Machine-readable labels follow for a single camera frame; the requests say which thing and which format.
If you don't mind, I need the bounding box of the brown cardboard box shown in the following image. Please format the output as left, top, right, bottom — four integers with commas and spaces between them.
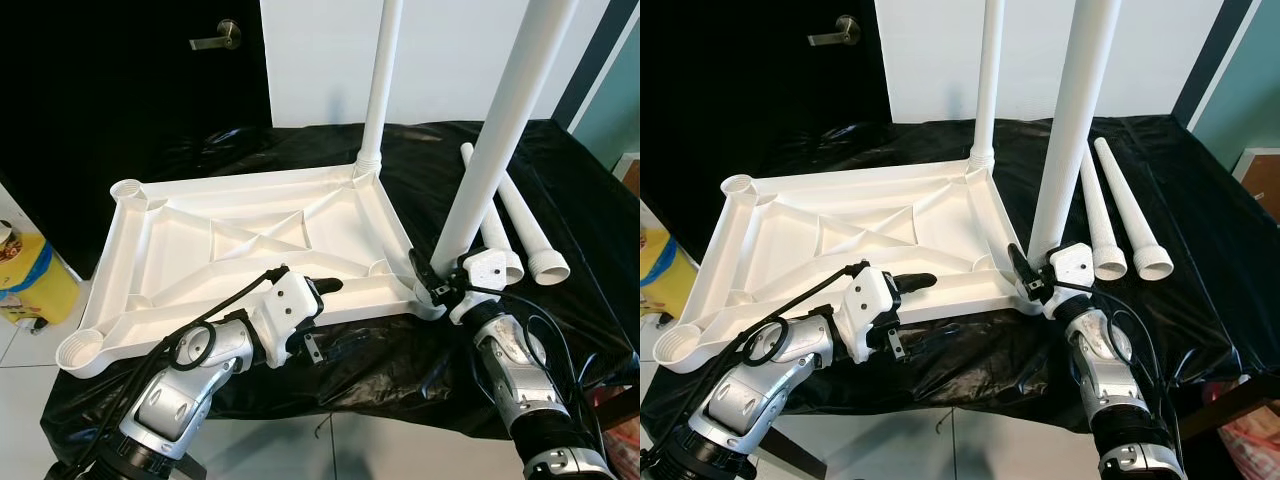
1232, 148, 1280, 216
612, 150, 641, 196

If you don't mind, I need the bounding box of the dark grey door frame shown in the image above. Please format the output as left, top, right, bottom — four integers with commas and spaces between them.
555, 0, 641, 131
1170, 0, 1251, 126

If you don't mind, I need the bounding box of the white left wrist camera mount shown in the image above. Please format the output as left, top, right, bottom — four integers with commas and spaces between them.
843, 265, 906, 363
252, 268, 323, 363

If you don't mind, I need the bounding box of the brass door handle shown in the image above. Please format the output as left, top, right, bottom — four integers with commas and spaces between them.
808, 15, 861, 47
190, 20, 243, 51

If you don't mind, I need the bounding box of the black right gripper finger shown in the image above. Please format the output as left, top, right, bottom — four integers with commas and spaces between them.
1005, 242, 1037, 293
407, 247, 438, 293

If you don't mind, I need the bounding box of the black door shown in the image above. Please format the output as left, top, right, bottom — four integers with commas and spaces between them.
0, 0, 273, 281
640, 0, 891, 281

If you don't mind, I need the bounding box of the red patterned plastic bag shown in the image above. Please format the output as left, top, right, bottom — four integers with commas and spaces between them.
592, 390, 641, 473
1205, 385, 1280, 480

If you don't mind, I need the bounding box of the black plastic table cover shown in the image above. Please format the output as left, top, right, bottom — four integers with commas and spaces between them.
42, 120, 641, 471
645, 115, 1280, 461

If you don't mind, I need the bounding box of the dark brown wooden bar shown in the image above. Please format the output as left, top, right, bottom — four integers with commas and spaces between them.
1175, 375, 1280, 441
590, 380, 641, 426

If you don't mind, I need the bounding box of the white plastic children table top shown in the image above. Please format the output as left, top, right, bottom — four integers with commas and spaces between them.
55, 160, 446, 379
668, 158, 1046, 374

